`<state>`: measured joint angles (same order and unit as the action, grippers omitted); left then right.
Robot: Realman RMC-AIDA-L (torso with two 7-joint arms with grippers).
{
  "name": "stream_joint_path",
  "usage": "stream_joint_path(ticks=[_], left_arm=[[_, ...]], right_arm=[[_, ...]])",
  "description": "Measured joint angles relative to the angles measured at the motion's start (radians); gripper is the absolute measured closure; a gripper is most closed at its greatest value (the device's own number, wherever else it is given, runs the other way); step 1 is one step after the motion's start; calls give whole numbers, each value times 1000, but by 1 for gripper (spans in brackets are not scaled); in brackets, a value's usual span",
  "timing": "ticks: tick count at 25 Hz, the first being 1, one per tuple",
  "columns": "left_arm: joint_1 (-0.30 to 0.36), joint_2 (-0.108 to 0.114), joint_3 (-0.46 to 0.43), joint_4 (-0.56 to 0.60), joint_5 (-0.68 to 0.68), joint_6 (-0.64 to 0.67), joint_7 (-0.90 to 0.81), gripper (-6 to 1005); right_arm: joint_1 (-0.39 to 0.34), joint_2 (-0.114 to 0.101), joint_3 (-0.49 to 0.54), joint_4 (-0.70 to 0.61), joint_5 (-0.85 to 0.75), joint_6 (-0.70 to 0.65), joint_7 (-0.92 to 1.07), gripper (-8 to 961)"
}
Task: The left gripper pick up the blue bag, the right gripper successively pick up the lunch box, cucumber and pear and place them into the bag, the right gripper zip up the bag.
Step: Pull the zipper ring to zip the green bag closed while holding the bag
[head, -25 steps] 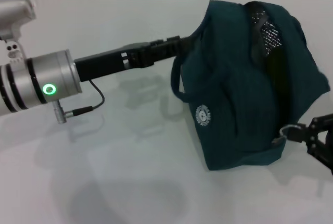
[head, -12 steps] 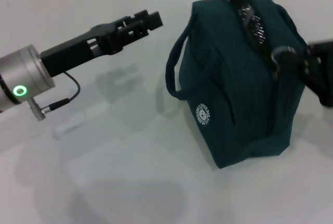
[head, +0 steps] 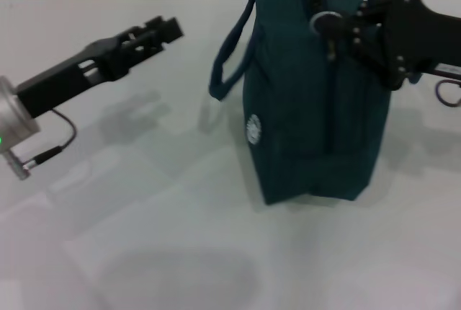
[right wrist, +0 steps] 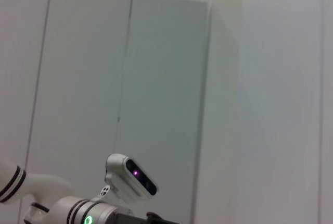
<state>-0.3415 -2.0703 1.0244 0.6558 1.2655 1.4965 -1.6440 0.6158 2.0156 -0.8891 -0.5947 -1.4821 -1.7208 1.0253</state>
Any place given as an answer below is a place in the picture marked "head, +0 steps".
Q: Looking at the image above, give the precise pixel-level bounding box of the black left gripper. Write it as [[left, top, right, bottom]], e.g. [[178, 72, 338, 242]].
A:
[[16, 16, 186, 118]]

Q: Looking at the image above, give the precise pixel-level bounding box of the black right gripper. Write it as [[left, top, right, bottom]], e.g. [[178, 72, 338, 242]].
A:
[[312, 0, 461, 91]]

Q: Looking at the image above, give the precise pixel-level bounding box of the dark teal insulated lunch bag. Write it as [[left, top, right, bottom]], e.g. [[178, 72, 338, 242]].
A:
[[208, 0, 423, 205]]

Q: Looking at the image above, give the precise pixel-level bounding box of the dark left arm cable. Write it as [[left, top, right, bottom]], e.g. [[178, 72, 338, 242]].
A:
[[24, 108, 79, 170]]

